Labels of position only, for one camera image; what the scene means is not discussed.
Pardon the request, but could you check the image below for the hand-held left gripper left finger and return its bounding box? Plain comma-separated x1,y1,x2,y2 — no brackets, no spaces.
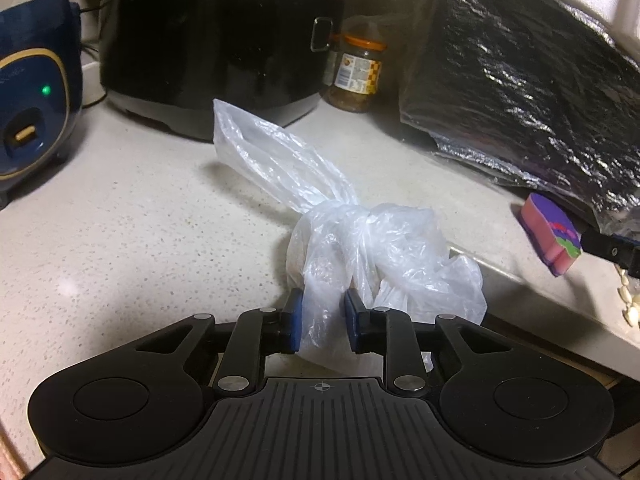
135,287,305,395

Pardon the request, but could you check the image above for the blue rice cooker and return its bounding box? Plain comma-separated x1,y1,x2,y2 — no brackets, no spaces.
0,0,85,211

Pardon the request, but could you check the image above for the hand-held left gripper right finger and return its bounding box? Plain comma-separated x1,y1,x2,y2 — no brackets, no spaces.
344,289,501,395

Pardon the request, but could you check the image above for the black rice cooker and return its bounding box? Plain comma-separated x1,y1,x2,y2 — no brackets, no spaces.
94,0,346,142

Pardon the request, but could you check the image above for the clear plastic bag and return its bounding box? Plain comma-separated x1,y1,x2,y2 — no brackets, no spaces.
212,99,488,376

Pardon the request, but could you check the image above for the cluster of garlic cloves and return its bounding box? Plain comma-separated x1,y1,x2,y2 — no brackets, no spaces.
617,265,640,328

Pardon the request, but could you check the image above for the glass jar with orange lid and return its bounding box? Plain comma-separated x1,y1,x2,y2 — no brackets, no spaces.
327,34,388,113

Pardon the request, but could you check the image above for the pink and purple sponge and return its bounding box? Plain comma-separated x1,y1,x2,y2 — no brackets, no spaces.
519,192,585,278

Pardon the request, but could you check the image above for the black foil bag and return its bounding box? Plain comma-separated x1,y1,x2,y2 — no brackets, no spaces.
398,0,640,241

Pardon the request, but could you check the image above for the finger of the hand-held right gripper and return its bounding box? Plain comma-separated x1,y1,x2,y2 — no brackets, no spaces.
580,230,640,278

